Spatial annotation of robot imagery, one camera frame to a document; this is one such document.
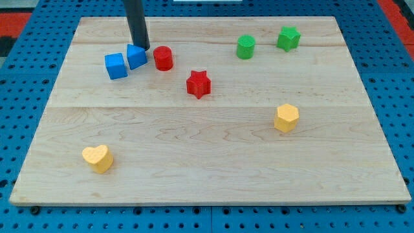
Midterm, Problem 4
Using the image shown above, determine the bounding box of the red star block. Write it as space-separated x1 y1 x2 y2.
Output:
186 71 212 99

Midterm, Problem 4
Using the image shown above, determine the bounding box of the blue triangle block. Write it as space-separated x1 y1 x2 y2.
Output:
127 44 147 70

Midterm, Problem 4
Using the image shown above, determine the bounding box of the green star block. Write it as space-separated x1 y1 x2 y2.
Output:
276 26 301 52

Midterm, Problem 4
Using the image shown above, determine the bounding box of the wooden board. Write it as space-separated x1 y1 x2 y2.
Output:
10 16 411 206

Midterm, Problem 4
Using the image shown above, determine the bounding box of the red cylinder block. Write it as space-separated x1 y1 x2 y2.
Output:
153 46 173 71

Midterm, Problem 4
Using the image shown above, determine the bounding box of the yellow hexagon block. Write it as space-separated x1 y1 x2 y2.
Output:
274 104 300 133

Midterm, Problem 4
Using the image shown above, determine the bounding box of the green cylinder block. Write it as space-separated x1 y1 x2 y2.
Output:
236 34 256 60

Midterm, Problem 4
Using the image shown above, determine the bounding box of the blue cube block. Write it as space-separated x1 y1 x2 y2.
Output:
104 53 128 80

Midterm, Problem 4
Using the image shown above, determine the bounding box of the yellow heart block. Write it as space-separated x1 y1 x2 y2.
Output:
82 145 114 174

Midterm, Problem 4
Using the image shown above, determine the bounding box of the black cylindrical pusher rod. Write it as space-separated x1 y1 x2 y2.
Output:
123 0 150 50

